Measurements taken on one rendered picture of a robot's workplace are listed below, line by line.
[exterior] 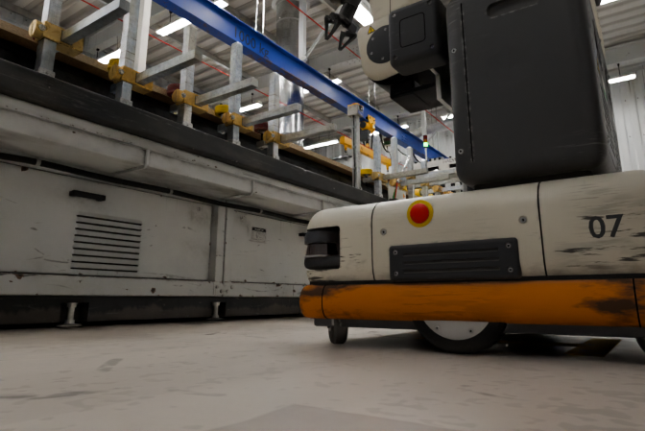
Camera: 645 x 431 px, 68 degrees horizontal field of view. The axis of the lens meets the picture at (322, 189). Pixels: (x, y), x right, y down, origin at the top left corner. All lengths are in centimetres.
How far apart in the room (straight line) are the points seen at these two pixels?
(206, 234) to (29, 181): 75
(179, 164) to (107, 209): 30
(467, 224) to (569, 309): 20
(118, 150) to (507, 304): 127
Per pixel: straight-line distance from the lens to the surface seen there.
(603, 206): 82
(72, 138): 161
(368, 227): 93
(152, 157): 175
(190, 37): 198
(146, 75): 170
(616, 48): 1154
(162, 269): 201
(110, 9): 146
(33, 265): 176
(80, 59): 186
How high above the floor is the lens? 9
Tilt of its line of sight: 13 degrees up
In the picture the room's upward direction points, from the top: straight up
